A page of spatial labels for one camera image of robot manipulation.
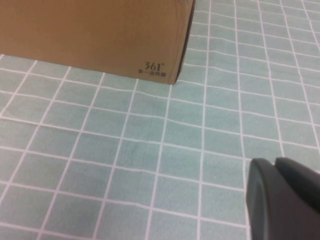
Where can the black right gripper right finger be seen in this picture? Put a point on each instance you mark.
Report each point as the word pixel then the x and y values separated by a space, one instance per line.
pixel 300 175

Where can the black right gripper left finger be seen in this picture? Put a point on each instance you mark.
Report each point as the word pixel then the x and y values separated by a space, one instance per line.
pixel 275 207

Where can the brown cardboard shoe box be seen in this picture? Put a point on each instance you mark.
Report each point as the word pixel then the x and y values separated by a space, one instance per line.
pixel 87 32

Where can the green white checked tablecloth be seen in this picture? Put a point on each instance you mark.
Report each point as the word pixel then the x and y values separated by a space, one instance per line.
pixel 125 150

